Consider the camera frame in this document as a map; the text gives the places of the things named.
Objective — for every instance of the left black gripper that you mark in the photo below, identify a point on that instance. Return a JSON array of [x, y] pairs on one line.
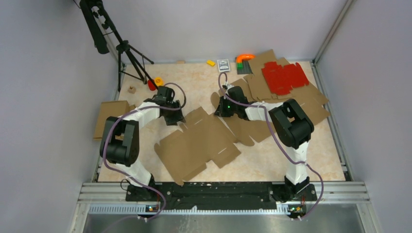
[[177, 117]]

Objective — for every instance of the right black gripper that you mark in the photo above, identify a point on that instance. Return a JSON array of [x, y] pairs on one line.
[[220, 111]]

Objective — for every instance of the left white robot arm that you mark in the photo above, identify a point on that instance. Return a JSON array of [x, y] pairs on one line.
[[120, 144]]

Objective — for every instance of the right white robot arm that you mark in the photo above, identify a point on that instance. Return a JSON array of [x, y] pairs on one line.
[[289, 125]]

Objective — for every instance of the playing card deck box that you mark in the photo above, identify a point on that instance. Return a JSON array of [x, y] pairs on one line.
[[223, 65]]

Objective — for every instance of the yellow round toy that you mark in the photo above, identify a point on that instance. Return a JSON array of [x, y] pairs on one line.
[[159, 81]]

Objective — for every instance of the small wooden cube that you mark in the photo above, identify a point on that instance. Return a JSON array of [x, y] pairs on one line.
[[131, 89]]

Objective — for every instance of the large brown cardboard sheet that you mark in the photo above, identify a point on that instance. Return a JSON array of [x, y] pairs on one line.
[[310, 99]]

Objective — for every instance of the small brown cardboard blank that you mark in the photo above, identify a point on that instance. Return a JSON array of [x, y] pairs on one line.
[[260, 90]]

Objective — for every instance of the yellow small block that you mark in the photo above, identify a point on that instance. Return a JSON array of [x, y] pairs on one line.
[[211, 63]]

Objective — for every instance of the orange horseshoe toy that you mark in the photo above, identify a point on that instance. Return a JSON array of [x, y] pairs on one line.
[[240, 58]]

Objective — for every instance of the red flat cardboard blank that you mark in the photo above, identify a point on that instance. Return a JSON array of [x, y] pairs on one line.
[[281, 80]]

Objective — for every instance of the grey lego base plate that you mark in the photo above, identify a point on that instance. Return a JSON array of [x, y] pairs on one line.
[[246, 69]]

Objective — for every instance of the black camera tripod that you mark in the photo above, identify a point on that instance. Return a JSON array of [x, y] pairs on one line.
[[108, 40]]

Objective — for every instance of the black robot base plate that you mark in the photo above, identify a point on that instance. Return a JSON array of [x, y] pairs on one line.
[[221, 196]]

